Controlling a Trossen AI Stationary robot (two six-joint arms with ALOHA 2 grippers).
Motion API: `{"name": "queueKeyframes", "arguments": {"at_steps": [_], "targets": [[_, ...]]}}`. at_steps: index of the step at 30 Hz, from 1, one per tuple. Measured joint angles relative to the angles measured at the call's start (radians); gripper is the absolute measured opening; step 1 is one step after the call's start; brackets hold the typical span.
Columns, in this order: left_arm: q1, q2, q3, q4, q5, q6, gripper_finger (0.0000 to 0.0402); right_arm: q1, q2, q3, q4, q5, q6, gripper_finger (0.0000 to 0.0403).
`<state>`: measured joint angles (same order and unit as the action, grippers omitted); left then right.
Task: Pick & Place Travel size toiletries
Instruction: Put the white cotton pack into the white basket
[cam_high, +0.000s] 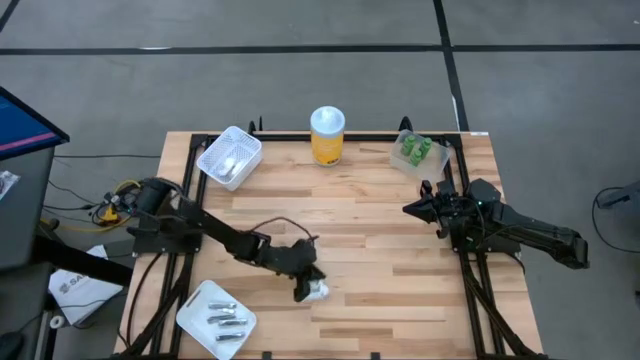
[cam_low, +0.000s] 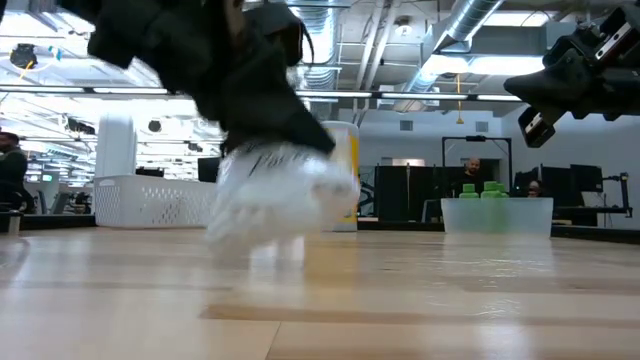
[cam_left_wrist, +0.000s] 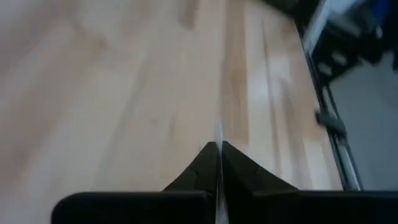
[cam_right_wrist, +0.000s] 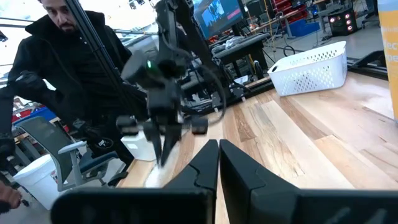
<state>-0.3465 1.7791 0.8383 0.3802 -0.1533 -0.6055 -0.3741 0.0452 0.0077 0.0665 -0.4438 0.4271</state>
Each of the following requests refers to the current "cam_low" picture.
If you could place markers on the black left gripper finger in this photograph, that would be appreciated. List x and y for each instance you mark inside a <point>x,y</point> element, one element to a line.
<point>225,130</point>
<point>285,120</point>

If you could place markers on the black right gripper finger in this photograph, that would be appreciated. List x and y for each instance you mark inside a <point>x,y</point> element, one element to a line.
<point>555,82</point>
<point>540,125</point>

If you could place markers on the tall green shampoo bottle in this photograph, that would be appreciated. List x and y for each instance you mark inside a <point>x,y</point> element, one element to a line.
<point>494,189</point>

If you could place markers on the cotton ball bag Vanity Pack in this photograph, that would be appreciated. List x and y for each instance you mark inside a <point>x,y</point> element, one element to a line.
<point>280,200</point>

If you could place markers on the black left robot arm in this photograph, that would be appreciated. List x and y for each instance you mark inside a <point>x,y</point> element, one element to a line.
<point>125,30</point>

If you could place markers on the black background monitor row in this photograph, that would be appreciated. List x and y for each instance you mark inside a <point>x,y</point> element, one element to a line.
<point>570,180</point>

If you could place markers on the person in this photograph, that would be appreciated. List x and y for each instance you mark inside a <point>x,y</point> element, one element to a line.
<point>470,175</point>
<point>12,170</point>
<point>535,189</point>

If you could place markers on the yellow wipes canister white lid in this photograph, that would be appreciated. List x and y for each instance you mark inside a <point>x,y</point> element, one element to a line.
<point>352,175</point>

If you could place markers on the clear plastic container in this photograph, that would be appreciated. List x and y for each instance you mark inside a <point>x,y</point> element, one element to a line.
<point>530,217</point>

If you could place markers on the white perforated plastic basket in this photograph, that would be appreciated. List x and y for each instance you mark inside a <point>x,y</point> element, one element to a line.
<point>150,200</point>

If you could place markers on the white pillar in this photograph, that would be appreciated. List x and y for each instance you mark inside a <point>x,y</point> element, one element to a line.
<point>116,145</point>

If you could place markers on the overhead light bar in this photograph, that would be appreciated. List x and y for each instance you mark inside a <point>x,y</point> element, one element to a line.
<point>400,95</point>

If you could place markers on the black ceiling device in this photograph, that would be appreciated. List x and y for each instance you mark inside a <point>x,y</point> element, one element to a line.
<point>23,56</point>

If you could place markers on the silver ribbed ventilation duct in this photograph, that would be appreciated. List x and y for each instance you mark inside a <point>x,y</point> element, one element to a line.
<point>325,75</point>

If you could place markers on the black background frame stand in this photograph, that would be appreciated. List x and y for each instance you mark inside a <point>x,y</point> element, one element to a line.
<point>475,138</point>

